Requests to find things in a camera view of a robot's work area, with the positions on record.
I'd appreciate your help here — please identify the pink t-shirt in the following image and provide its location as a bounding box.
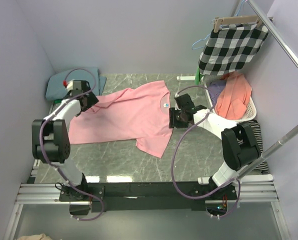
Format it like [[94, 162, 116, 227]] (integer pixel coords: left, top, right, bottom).
[[68, 80, 173, 158]]

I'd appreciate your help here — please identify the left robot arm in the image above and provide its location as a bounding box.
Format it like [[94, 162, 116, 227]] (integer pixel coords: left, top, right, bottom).
[[31, 80, 99, 201]]

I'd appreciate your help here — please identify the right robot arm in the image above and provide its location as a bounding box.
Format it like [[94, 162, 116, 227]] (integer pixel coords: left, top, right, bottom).
[[169, 93, 262, 200]]

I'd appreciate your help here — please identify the folded teal t-shirt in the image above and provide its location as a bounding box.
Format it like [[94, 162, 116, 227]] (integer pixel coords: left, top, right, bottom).
[[45, 67, 107, 101]]

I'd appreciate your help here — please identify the white rack foot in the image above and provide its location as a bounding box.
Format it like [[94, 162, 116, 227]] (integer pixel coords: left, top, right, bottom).
[[176, 75, 195, 82]]

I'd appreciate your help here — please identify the purple garment in basket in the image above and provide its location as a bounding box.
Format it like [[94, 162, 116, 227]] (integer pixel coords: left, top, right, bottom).
[[208, 80, 226, 106]]

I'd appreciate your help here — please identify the green hanging garment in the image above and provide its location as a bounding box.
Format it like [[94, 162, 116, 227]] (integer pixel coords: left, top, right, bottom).
[[194, 66, 203, 85]]

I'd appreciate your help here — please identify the orange shirt in basket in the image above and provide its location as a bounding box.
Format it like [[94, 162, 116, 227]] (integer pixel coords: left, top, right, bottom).
[[214, 71, 252, 120]]

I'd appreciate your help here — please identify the white laundry basket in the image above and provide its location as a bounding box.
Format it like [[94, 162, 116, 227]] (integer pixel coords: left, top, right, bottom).
[[201, 78, 257, 123]]

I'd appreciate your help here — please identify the black white checkered cloth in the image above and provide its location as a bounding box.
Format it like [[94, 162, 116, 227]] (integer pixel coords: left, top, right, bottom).
[[198, 23, 269, 76]]

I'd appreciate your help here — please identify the metal clothes rack pole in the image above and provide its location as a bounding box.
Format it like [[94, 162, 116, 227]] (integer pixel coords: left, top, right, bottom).
[[236, 0, 298, 180]]

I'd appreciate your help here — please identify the black white striped garment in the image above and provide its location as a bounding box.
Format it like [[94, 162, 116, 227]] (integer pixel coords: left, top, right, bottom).
[[248, 119, 270, 175]]

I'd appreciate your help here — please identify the black mounting base bar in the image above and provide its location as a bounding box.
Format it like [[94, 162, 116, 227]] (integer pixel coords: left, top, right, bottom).
[[59, 181, 238, 216]]

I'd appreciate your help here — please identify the wooden clothes hanger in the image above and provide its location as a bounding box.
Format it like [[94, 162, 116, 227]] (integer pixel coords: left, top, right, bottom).
[[212, 15, 263, 33]]

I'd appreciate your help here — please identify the beige cloth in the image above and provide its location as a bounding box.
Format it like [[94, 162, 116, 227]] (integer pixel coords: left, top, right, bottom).
[[17, 233, 52, 240]]

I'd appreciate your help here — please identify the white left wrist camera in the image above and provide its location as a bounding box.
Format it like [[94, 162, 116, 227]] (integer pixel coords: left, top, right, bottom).
[[62, 79, 75, 91]]

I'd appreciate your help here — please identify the blue wire hanger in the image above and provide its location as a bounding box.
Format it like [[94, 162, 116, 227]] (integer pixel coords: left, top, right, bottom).
[[191, 34, 211, 50]]

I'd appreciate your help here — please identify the aluminium frame rail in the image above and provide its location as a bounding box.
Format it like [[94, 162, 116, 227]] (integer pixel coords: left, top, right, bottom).
[[2, 154, 280, 240]]

